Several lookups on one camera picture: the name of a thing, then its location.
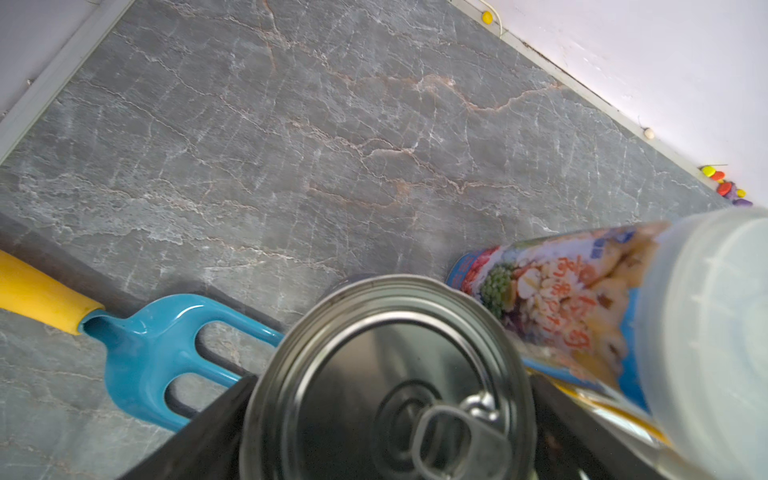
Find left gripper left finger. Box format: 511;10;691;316
122;375;258;480

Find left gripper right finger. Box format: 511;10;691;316
529;374;662;480

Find tall colourful snack tube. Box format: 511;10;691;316
446;207;767;479

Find blue soup can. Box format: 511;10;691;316
239;274;536;479

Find coloured beads on edge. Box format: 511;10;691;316
480;1;753;207

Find teal toy fork yellow handle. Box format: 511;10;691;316
1;253;284;432

